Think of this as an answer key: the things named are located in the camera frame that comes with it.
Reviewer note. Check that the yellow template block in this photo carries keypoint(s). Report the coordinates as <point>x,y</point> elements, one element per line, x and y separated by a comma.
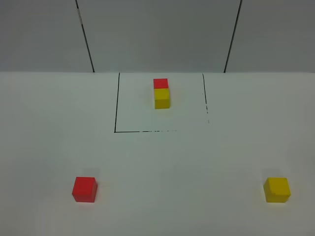
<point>162,98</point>

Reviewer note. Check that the red template block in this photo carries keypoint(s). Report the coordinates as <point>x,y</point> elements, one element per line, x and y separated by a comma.
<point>160,83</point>

